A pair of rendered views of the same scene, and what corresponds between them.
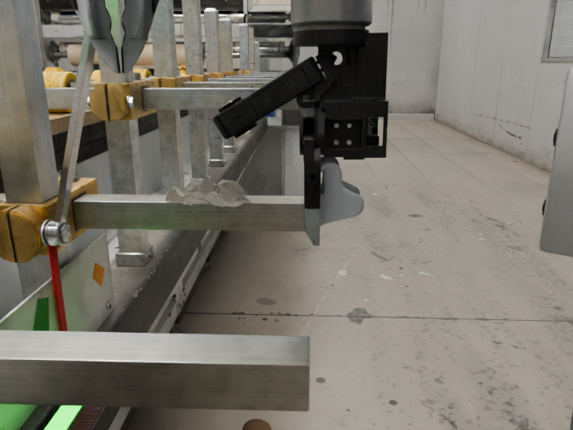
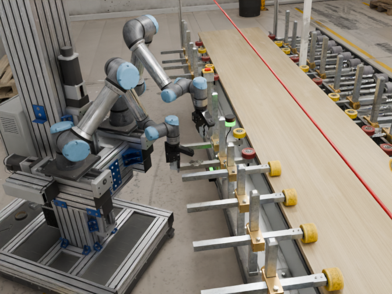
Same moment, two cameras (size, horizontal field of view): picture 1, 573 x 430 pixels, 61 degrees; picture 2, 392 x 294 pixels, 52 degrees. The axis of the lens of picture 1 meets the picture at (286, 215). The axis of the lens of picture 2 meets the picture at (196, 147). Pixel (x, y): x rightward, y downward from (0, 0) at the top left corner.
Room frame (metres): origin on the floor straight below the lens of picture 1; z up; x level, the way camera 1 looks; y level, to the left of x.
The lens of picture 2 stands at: (2.46, -0.17, 2.17)
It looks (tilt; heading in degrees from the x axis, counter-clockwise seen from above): 31 degrees down; 173
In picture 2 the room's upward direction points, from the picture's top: 3 degrees counter-clockwise
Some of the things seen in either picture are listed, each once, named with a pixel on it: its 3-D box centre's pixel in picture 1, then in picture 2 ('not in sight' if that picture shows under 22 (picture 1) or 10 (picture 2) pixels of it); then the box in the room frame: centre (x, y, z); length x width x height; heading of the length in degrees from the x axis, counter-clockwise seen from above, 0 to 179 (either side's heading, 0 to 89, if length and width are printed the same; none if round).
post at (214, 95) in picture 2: not in sight; (215, 126); (0.21, 0.25, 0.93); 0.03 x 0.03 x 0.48; 88
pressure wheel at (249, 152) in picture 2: not in sight; (248, 158); (0.51, 0.39, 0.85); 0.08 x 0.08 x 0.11
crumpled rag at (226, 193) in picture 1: (210, 187); (196, 161); (0.49, 0.08, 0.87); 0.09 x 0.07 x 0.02; 88
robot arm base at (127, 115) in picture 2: not in sight; (120, 114); (0.18, -0.33, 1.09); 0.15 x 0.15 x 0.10
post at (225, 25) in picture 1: (228, 93); not in sight; (1.71, 0.20, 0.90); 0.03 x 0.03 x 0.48; 88
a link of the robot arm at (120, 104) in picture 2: not in sight; (118, 95); (0.18, -0.32, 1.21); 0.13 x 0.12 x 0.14; 138
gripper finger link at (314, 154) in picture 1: (312, 162); not in sight; (0.47, -0.02, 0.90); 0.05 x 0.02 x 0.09; 178
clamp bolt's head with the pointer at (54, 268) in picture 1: (65, 293); not in sight; (0.43, 0.21, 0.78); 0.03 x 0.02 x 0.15; 178
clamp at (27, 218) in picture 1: (46, 215); (223, 160); (0.48, 0.25, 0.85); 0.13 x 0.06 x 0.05; 178
